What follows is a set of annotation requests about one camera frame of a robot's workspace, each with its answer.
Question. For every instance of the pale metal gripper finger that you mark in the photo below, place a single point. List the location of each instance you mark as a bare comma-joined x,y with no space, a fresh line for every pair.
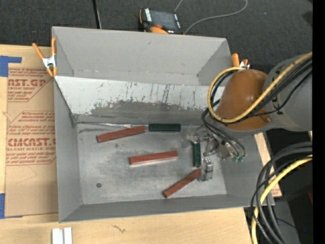
197,137
208,169

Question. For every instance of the dark green flat block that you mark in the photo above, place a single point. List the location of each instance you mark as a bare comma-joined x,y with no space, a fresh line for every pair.
164,127
196,154

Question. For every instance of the red-brown flat block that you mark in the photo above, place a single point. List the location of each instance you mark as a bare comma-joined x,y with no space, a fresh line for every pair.
121,134
181,184
153,158

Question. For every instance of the grey metal bin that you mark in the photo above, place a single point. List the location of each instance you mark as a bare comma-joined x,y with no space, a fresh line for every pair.
132,60

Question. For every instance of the brown cardboard board, red print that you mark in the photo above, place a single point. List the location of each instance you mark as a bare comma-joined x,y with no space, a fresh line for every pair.
30,182

